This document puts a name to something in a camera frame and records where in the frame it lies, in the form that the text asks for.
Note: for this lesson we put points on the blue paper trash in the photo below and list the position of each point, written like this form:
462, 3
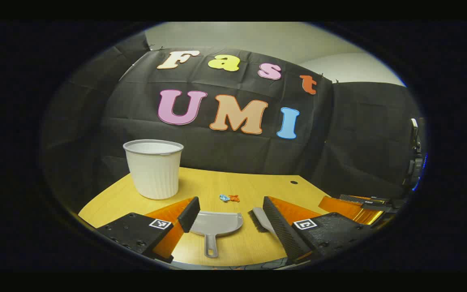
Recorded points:
224, 198

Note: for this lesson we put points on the small grey broom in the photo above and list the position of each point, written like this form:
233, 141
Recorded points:
261, 217

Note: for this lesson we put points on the grey plastic dustpan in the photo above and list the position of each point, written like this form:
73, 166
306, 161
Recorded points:
217, 224

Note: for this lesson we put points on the black backdrop cloth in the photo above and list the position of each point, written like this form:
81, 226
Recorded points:
233, 150

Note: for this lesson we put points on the white ribbed garbage bin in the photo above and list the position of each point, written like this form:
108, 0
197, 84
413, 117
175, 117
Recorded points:
154, 172

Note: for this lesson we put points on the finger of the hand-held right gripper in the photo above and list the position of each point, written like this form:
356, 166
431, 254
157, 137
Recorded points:
339, 207

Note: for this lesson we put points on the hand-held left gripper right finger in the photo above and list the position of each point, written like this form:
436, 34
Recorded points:
282, 227

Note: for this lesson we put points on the wooden desktop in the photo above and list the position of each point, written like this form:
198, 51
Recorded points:
237, 239

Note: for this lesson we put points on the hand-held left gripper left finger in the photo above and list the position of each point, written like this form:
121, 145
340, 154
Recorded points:
189, 215

